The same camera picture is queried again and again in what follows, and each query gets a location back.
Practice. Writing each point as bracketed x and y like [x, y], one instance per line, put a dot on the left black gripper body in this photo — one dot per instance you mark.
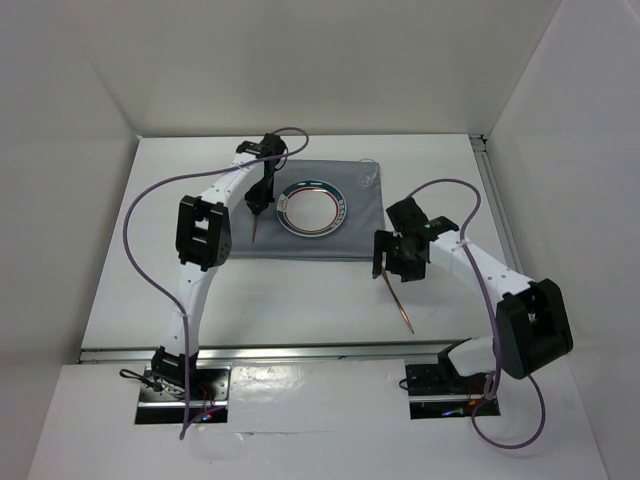
[261, 193]

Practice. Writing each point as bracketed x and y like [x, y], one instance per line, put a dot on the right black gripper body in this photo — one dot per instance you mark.
[401, 262]

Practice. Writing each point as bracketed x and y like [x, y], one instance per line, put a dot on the white plate green red rim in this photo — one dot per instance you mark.
[311, 208]

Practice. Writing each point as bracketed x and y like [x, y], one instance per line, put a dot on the grey cloth napkin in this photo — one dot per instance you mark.
[353, 240]

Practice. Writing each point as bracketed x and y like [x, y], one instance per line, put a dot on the clear plastic cup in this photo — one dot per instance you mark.
[369, 176]

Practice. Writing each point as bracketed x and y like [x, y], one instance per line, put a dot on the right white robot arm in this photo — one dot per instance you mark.
[528, 319]

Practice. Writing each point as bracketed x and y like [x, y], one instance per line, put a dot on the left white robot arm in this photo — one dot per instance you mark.
[204, 243]

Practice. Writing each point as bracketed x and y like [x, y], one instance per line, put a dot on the aluminium rail front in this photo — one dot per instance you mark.
[421, 350]

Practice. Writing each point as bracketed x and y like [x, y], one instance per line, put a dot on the aluminium rail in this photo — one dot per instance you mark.
[421, 350]
[500, 200]

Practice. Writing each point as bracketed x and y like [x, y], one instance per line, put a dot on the aluminium rail right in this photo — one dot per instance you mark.
[500, 200]

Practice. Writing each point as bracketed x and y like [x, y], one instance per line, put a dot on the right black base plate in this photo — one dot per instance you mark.
[435, 393]

